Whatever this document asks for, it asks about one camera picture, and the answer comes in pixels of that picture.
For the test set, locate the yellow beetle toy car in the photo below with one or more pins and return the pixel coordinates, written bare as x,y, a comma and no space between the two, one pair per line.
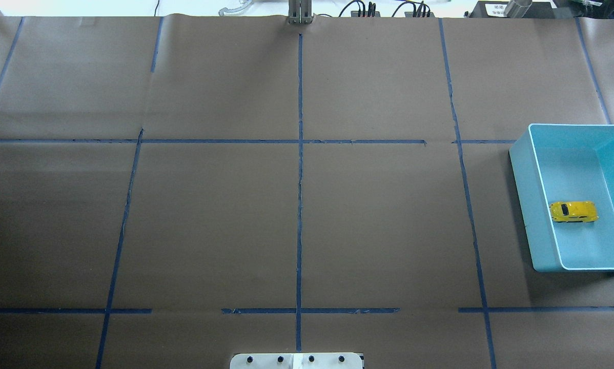
573,211

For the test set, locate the power strip with plugs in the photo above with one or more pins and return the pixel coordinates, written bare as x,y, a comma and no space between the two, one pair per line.
413,9
359,9

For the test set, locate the black box with label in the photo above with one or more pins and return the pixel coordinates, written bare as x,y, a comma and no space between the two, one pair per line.
512,9

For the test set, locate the light blue plastic bin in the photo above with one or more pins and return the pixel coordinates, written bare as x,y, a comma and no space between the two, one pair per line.
566,163

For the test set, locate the aluminium frame post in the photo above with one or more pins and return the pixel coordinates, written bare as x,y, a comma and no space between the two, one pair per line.
300,12

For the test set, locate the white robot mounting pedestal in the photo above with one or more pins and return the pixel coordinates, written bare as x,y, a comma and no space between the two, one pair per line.
298,360

